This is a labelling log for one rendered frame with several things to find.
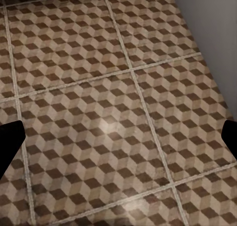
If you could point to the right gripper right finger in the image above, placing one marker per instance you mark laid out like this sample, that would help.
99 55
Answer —
229 136

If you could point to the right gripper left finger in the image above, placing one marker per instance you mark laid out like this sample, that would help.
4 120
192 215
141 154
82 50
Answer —
12 136

